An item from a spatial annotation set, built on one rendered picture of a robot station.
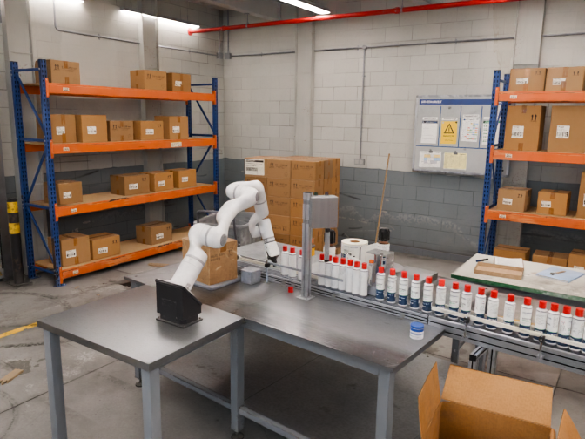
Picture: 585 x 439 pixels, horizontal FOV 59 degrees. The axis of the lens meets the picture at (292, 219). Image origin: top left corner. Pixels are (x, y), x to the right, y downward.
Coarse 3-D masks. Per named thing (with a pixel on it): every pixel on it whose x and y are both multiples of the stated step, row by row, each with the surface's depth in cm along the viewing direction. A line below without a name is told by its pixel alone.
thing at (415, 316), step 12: (252, 264) 381; (264, 276) 360; (276, 276) 353; (300, 288) 341; (312, 288) 335; (324, 288) 329; (348, 300) 319; (360, 300) 312; (384, 312) 303; (396, 312) 298; (408, 312) 293
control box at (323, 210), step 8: (312, 200) 309; (320, 200) 310; (328, 200) 312; (336, 200) 313; (312, 208) 310; (320, 208) 311; (328, 208) 313; (336, 208) 314; (312, 216) 311; (320, 216) 312; (328, 216) 314; (336, 216) 315; (312, 224) 312; (320, 224) 313; (328, 224) 315; (336, 224) 316
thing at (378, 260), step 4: (376, 256) 316; (380, 256) 310; (388, 256) 311; (392, 256) 315; (376, 260) 317; (380, 260) 311; (388, 260) 312; (376, 264) 317; (380, 264) 311; (388, 264) 313; (376, 268) 318; (388, 268) 314; (376, 272) 318; (384, 272) 317; (388, 272) 314; (376, 276) 319; (372, 284) 318; (368, 288) 317; (372, 288) 316; (368, 292) 318; (372, 292) 316; (384, 296) 314
